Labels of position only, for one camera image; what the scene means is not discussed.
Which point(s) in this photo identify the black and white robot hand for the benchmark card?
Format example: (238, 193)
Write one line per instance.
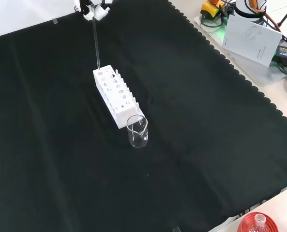
(98, 10)

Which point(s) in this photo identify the clear glass rod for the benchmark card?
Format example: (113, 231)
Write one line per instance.
(96, 43)

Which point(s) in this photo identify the white test tube rack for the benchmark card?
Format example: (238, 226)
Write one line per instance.
(114, 96)

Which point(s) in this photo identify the clear tape piece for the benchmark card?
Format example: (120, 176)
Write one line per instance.
(55, 21)
(176, 229)

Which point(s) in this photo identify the yellow stop button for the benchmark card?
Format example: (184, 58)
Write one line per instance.
(209, 8)

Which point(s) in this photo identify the clear glass beaker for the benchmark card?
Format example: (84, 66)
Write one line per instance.
(138, 140)

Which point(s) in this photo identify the black bench cloth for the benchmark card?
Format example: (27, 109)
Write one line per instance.
(61, 145)

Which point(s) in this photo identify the white paper booklet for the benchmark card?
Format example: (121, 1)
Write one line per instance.
(252, 41)

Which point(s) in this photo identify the pale grey board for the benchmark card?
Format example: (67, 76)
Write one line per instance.
(249, 70)

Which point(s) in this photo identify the clear round-bottom flask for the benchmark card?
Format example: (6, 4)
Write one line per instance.
(260, 221)

